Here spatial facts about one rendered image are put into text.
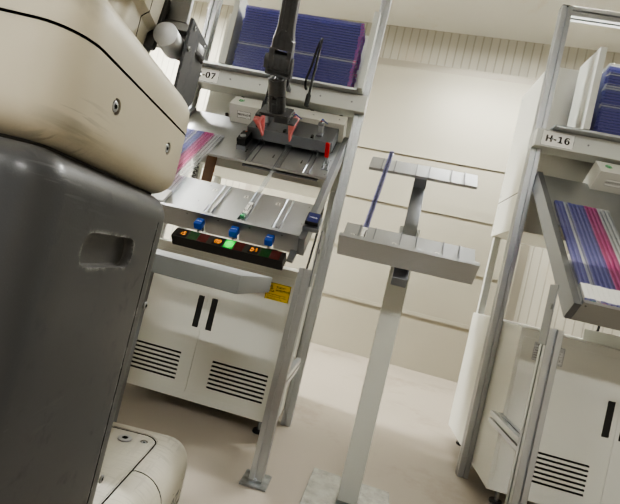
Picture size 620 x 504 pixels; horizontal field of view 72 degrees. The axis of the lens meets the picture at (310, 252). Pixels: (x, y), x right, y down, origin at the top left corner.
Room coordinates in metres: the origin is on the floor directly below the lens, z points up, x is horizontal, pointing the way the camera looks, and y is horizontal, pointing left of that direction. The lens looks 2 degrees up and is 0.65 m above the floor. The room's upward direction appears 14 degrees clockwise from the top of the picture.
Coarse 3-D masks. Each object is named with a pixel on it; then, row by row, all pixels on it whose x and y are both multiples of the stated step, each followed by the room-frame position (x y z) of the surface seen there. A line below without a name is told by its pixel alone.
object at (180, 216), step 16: (176, 208) 1.30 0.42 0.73; (176, 224) 1.34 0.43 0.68; (192, 224) 1.32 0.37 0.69; (208, 224) 1.30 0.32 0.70; (224, 224) 1.29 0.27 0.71; (240, 224) 1.27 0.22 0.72; (256, 224) 1.27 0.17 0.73; (240, 240) 1.31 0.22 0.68; (256, 240) 1.30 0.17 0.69; (288, 240) 1.26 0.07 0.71
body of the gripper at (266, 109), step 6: (270, 96) 1.33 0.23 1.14; (270, 102) 1.34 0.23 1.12; (276, 102) 1.33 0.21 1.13; (282, 102) 1.34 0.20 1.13; (264, 108) 1.39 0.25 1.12; (270, 108) 1.36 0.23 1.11; (276, 108) 1.35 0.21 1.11; (282, 108) 1.35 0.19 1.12; (288, 108) 1.40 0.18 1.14; (264, 114) 1.37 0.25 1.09; (270, 114) 1.36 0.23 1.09; (276, 114) 1.36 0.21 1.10; (282, 114) 1.36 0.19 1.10; (288, 114) 1.37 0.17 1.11; (288, 120) 1.36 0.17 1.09
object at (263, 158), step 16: (192, 128) 1.73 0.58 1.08; (208, 128) 1.74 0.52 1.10; (224, 128) 1.75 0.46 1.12; (240, 128) 1.77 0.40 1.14; (224, 144) 1.65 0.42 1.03; (256, 144) 1.68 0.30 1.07; (272, 144) 1.69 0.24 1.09; (336, 144) 1.73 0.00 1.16; (240, 160) 1.58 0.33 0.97; (256, 160) 1.58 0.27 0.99; (272, 160) 1.59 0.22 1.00; (288, 160) 1.60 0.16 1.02; (304, 160) 1.61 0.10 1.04; (320, 160) 1.62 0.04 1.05; (304, 176) 1.61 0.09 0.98; (320, 176) 1.54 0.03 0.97
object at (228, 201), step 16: (176, 192) 1.39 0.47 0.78; (192, 192) 1.40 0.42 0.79; (208, 192) 1.41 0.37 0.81; (224, 192) 1.41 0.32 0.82; (240, 192) 1.42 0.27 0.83; (192, 208) 1.33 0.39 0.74; (208, 208) 1.34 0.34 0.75; (224, 208) 1.35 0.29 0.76; (240, 208) 1.35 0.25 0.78; (256, 208) 1.36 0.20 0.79; (272, 208) 1.37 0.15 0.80; (288, 208) 1.38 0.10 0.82; (304, 208) 1.38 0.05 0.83; (272, 224) 1.29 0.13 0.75; (288, 224) 1.31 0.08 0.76
